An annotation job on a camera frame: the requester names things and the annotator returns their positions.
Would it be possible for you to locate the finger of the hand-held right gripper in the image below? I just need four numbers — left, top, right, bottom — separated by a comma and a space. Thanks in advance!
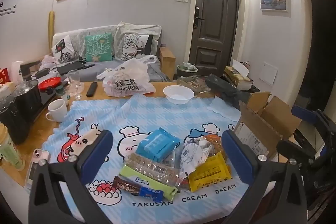
276, 139, 317, 165
291, 105, 332, 133

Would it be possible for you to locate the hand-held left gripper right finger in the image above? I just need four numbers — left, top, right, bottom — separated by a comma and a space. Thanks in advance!
222, 130, 308, 224

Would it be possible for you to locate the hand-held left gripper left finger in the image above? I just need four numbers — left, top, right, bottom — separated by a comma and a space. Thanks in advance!
28, 130, 114, 224

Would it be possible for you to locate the orange snack packet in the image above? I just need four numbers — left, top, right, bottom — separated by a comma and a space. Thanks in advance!
202, 134, 224, 157

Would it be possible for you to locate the brown cardboard box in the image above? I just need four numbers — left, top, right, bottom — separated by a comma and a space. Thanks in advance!
233, 91, 303, 162

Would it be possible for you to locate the yellow snack packet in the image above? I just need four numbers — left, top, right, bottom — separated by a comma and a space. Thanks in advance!
188, 153, 232, 192

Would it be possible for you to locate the light green snack packet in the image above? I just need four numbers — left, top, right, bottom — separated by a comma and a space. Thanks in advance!
119, 164, 179, 201

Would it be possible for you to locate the clear seaweed packet red label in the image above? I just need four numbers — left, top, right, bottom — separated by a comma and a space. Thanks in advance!
179, 138, 213, 189

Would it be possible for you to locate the brown chocolate bar wrapper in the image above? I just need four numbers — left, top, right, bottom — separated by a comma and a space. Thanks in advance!
113, 176, 143, 196

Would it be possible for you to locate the clear packet of brown bars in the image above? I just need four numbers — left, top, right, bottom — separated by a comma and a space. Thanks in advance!
123, 153, 182, 189

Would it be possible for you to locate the blue snack packet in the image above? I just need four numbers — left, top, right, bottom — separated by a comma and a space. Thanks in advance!
136, 127, 180, 162

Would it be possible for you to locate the small blue cookie packet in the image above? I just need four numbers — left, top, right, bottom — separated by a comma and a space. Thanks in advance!
139, 185, 165, 201

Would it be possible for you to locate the blue checked cartoon tablecloth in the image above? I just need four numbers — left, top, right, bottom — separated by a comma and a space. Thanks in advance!
42, 93, 250, 210

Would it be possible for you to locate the white mug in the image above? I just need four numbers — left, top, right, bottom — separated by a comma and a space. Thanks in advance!
45, 99, 68, 123

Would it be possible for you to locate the smartphone in pink case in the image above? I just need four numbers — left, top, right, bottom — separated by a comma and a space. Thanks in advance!
24, 149, 50, 190

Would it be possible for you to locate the black remote control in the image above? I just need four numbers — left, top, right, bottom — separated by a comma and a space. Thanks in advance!
86, 82, 98, 97

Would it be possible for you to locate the black plastic bag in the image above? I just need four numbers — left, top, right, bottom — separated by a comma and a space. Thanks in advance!
205, 73, 261, 109

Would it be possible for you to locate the green bottle with dark cap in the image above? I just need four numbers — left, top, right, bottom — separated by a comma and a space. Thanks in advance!
55, 85, 70, 107

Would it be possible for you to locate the black tea tray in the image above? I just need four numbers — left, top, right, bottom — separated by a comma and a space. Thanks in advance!
33, 82, 70, 123

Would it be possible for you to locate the yellow tissue box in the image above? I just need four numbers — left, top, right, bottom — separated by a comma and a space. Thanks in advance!
223, 60, 254, 90

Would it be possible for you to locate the clear wine glass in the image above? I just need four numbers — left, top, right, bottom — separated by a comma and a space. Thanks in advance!
67, 69, 85, 100

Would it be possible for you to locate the white printed plastic bag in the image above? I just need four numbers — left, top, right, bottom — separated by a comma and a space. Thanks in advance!
97, 55, 158, 97

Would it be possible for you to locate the clear bag of nuts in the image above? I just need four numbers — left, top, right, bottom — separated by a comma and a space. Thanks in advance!
177, 75, 211, 94

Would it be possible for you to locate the white bowl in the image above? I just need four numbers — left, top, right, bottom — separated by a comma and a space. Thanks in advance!
163, 85, 195, 105

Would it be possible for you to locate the green drink cup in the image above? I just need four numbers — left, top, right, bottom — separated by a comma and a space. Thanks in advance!
0, 123, 26, 171

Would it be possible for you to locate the black kettle with glass lid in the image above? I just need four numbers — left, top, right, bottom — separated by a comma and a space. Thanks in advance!
0, 96, 30, 145
13, 79, 43, 120

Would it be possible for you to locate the black laptop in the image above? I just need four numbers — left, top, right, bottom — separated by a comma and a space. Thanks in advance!
56, 61, 87, 75

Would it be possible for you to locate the green trash bin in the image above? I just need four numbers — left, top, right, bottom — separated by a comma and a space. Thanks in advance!
176, 62, 198, 81

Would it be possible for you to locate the grey sofa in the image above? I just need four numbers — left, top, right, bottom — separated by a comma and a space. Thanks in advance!
49, 25, 171, 83

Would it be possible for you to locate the pink plastic bag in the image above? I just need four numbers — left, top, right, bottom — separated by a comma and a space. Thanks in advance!
39, 54, 58, 71

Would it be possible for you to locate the teal tree print cushion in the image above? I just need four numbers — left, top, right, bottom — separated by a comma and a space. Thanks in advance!
84, 33, 114, 62

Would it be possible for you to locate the white cushion with red print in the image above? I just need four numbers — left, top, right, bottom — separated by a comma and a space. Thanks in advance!
51, 35, 76, 64

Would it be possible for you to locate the white cushion with black tree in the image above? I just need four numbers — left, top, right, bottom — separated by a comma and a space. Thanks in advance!
114, 32, 154, 60

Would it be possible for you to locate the red paper bag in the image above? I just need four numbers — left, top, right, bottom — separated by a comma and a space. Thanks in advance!
0, 68, 10, 84

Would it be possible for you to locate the dark brown door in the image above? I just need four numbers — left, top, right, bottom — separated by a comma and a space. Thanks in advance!
188, 0, 240, 69

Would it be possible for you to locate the yellow wooden pole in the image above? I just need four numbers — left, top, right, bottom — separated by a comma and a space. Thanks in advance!
48, 10, 55, 53

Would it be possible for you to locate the white wall panel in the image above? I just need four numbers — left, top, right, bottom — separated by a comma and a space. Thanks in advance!
258, 62, 278, 86

